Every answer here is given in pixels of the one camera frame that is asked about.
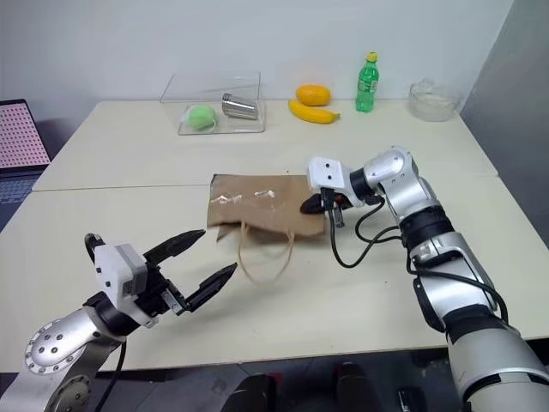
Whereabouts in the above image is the silver metal cup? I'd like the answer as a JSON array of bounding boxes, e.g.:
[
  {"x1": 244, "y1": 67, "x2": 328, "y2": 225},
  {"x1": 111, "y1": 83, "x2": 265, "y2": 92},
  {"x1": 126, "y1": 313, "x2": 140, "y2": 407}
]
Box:
[{"x1": 220, "y1": 92, "x2": 260, "y2": 120}]

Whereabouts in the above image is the dark rounded shape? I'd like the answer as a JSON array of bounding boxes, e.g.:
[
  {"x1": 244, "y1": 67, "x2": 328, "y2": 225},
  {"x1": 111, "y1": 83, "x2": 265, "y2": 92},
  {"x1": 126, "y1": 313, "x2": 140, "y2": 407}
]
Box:
[
  {"x1": 221, "y1": 372, "x2": 276, "y2": 412},
  {"x1": 335, "y1": 361, "x2": 379, "y2": 412}
]

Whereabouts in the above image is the clear plastic box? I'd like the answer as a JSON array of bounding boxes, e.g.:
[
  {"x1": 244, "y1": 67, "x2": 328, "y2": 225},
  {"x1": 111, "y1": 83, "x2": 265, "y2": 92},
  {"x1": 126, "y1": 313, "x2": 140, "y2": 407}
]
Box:
[{"x1": 160, "y1": 70, "x2": 268, "y2": 137}]

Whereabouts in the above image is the orange round fruit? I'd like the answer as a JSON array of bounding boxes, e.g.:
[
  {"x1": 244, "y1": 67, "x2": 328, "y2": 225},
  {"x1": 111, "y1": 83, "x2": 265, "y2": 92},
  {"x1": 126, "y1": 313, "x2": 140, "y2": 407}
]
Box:
[{"x1": 295, "y1": 83, "x2": 333, "y2": 107}]

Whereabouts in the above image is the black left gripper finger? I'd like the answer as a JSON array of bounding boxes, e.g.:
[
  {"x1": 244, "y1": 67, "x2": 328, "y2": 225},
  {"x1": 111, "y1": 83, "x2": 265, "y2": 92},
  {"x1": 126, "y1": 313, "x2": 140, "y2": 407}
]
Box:
[
  {"x1": 142, "y1": 228, "x2": 208, "y2": 264},
  {"x1": 184, "y1": 262, "x2": 239, "y2": 315}
]

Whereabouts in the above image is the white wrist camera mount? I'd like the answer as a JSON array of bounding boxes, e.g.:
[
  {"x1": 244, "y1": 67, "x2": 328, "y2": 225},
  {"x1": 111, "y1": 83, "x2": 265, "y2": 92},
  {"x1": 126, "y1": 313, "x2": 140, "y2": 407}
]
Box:
[
  {"x1": 93, "y1": 242, "x2": 149, "y2": 322},
  {"x1": 307, "y1": 155, "x2": 353, "y2": 191}
]

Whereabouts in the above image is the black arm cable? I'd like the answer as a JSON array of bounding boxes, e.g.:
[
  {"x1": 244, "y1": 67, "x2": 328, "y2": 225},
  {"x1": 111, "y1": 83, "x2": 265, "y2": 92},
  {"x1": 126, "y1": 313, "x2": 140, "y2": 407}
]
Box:
[
  {"x1": 327, "y1": 197, "x2": 510, "y2": 328},
  {"x1": 83, "y1": 233, "x2": 129, "y2": 412}
]

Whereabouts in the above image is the brown paper bag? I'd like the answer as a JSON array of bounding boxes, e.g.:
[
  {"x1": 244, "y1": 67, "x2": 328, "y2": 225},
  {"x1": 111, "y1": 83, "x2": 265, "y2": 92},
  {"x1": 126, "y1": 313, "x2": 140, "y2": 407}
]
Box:
[{"x1": 207, "y1": 173, "x2": 326, "y2": 286}]

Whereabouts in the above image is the green plastic bottle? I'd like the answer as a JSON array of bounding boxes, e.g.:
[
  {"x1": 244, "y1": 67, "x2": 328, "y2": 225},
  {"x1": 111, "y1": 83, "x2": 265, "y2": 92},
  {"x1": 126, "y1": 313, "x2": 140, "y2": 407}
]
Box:
[{"x1": 354, "y1": 51, "x2": 382, "y2": 114}]

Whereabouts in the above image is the clear bowl with white contents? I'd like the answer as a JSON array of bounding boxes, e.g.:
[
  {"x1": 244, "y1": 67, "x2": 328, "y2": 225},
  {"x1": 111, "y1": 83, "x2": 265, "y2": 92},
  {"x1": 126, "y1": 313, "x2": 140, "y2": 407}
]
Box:
[{"x1": 407, "y1": 77, "x2": 462, "y2": 123}]

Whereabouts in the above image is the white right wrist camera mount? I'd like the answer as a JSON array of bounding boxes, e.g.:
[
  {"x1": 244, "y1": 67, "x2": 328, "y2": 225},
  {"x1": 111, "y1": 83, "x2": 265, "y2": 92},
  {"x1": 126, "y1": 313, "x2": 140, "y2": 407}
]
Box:
[{"x1": 307, "y1": 155, "x2": 353, "y2": 191}]

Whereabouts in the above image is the laptop with dotted screen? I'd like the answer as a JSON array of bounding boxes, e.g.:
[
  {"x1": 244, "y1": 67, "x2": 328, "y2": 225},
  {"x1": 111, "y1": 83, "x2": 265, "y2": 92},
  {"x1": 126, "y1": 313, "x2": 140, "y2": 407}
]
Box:
[{"x1": 0, "y1": 99, "x2": 53, "y2": 235}]

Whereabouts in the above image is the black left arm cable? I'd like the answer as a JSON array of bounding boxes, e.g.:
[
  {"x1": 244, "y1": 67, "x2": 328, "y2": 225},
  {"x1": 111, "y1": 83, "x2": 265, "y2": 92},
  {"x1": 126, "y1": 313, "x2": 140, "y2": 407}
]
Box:
[{"x1": 83, "y1": 233, "x2": 129, "y2": 412}]

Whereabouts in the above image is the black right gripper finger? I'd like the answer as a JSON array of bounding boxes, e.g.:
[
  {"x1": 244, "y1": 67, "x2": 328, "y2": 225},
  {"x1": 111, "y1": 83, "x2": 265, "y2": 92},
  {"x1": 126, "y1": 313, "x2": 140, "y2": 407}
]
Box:
[{"x1": 299, "y1": 193, "x2": 324, "y2": 215}]

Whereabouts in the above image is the green ball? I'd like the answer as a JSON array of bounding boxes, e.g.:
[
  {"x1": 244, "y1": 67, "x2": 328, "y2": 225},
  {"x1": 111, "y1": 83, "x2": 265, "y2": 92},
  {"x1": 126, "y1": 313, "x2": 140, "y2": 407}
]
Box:
[{"x1": 186, "y1": 105, "x2": 218, "y2": 131}]

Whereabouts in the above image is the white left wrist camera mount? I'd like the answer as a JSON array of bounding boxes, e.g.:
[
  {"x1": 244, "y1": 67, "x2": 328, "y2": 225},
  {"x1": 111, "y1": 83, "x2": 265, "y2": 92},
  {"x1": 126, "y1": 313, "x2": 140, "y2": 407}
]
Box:
[{"x1": 93, "y1": 242, "x2": 149, "y2": 322}]

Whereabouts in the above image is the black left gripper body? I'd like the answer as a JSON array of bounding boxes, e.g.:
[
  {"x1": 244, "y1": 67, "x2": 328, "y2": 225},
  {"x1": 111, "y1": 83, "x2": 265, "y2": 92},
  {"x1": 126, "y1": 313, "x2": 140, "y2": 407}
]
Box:
[{"x1": 135, "y1": 252, "x2": 190, "y2": 330}]

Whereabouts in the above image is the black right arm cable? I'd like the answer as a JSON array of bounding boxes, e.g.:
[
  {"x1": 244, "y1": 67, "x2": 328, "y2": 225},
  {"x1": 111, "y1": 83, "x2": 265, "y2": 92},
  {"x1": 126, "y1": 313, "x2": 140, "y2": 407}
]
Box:
[{"x1": 327, "y1": 197, "x2": 510, "y2": 328}]

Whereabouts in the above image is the yellow banana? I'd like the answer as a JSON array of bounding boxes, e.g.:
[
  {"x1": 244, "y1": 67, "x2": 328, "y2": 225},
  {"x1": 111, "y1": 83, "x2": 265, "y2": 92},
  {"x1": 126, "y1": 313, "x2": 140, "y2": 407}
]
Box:
[{"x1": 287, "y1": 99, "x2": 342, "y2": 125}]

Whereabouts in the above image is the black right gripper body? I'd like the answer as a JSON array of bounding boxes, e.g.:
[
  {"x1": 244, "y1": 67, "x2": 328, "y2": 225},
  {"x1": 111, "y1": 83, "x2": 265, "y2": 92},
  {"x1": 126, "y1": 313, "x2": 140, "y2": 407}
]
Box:
[{"x1": 319, "y1": 186, "x2": 355, "y2": 229}]

